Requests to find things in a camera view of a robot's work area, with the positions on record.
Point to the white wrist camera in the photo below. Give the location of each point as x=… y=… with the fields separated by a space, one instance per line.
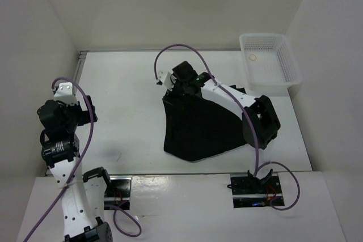
x=164 y=79
x=65 y=94

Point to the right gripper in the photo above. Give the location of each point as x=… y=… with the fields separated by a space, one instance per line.
x=171 y=96

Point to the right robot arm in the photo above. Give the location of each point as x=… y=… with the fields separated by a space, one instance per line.
x=259 y=118

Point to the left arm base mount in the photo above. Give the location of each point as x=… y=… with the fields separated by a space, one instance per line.
x=118 y=193

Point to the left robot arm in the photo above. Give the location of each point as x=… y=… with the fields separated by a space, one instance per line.
x=82 y=199

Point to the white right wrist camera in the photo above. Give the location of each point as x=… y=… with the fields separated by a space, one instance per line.
x=164 y=79

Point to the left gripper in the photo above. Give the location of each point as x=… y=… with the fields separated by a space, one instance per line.
x=85 y=115

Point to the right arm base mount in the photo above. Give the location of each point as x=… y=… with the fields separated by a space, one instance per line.
x=246 y=194

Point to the white plastic basket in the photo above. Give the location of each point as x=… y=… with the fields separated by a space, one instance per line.
x=276 y=68

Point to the black pleated skirt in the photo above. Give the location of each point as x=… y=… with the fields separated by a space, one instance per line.
x=197 y=129

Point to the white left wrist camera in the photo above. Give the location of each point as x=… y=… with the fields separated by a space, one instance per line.
x=65 y=94

